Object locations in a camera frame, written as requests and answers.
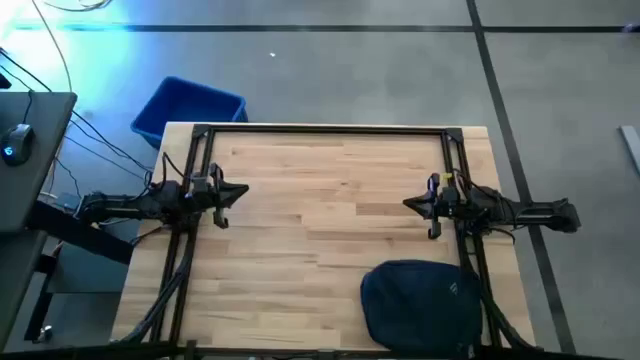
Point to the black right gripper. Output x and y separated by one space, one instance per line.
450 210

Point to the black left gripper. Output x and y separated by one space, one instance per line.
205 200

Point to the navy blue backpack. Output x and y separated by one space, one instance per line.
420 305

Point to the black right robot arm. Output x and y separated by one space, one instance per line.
525 212

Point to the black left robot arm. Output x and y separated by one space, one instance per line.
125 205

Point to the blue plastic bin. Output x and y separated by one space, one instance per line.
185 107

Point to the black desk support beam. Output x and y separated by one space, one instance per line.
100 241

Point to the grey power adapter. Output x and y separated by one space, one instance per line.
64 201

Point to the dark grey desk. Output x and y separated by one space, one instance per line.
47 165

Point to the grey metal bar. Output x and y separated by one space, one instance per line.
632 147

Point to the black computer mouse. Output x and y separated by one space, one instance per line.
17 145

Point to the desk caster wheel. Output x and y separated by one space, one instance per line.
45 333

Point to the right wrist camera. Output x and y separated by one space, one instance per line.
433 183

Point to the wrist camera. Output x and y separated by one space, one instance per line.
217 173
433 183

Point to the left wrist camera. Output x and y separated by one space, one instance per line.
217 173

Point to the black aluminium table frame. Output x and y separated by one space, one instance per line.
400 129

